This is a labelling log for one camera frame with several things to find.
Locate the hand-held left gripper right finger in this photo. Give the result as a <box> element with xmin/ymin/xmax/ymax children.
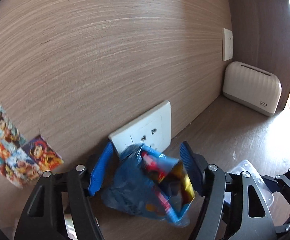
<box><xmin>179</xmin><ymin>141</ymin><xmax>277</xmax><ymax>240</ymax></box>

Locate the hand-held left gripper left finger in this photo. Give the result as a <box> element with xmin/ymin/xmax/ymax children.
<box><xmin>14</xmin><ymin>141</ymin><xmax>114</xmax><ymax>240</ymax></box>

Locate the clear plastic container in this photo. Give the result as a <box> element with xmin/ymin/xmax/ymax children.
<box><xmin>228</xmin><ymin>159</ymin><xmax>274</xmax><ymax>208</ymax></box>

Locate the blue snack bag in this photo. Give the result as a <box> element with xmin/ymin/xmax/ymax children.
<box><xmin>100</xmin><ymin>143</ymin><xmax>196</xmax><ymax>229</ymax></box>

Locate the cartoon sticker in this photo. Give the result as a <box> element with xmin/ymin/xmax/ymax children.
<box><xmin>0</xmin><ymin>105</ymin><xmax>27</xmax><ymax>161</ymax></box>
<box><xmin>21</xmin><ymin>135</ymin><xmax>65</xmax><ymax>173</ymax></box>
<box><xmin>0</xmin><ymin>152</ymin><xmax>42</xmax><ymax>188</ymax></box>

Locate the white ribbed toaster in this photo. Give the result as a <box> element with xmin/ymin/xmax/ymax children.
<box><xmin>222</xmin><ymin>61</ymin><xmax>283</xmax><ymax>117</ymax></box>

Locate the white wall socket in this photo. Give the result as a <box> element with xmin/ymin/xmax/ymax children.
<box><xmin>221</xmin><ymin>27</ymin><xmax>233</xmax><ymax>62</ymax></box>
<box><xmin>108</xmin><ymin>100</ymin><xmax>172</xmax><ymax>156</ymax></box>

